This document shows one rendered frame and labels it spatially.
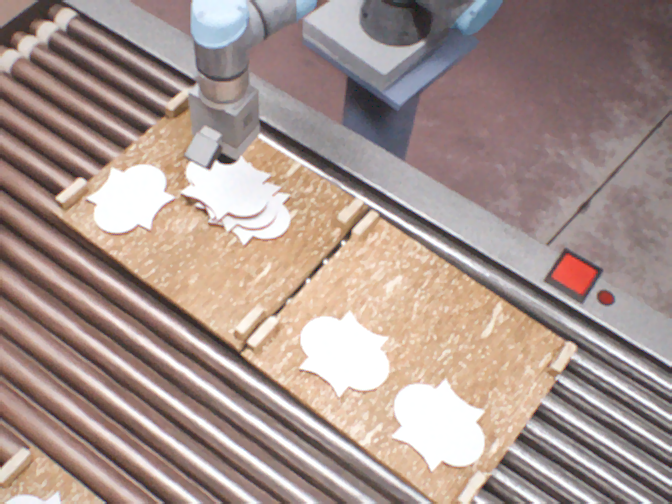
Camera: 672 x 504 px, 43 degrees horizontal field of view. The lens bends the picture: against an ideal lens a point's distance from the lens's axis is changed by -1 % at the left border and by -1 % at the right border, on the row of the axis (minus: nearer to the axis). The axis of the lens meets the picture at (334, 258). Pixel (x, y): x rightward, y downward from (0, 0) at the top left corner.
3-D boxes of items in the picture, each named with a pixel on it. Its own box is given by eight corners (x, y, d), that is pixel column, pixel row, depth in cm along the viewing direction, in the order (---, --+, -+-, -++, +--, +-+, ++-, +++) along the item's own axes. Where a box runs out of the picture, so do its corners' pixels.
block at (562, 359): (563, 347, 137) (568, 339, 135) (573, 353, 136) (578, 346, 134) (545, 373, 134) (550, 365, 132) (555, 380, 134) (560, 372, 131)
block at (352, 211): (355, 205, 149) (356, 195, 147) (363, 210, 148) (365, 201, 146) (335, 226, 146) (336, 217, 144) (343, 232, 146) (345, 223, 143)
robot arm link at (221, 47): (265, 2, 111) (214, 32, 108) (264, 62, 121) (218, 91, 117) (226, -29, 114) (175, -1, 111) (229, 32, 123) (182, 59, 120)
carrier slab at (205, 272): (191, 99, 161) (191, 93, 160) (367, 211, 150) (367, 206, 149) (54, 216, 145) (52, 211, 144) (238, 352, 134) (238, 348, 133)
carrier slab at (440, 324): (372, 218, 150) (373, 212, 148) (574, 353, 138) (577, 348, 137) (241, 357, 134) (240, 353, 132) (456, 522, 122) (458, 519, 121)
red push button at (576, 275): (564, 257, 149) (567, 253, 148) (595, 275, 147) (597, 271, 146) (548, 280, 146) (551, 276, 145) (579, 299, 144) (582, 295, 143)
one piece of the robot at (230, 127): (160, 94, 119) (171, 166, 133) (213, 121, 117) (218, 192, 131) (210, 43, 125) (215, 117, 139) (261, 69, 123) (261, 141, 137)
